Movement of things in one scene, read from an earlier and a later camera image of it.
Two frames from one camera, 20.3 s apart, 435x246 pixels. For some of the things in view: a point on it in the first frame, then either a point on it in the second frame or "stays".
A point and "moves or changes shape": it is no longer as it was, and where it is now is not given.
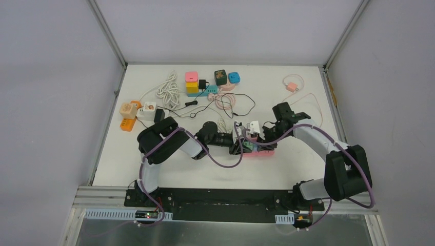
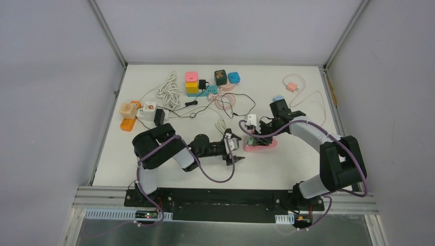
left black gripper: x=234 y=145 to x=228 y=151
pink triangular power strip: x=259 y=153 moves or changes shape
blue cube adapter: x=234 y=77 stays
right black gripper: x=267 y=146 stays
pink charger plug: x=292 y=86 stays
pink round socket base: x=229 y=86 stays
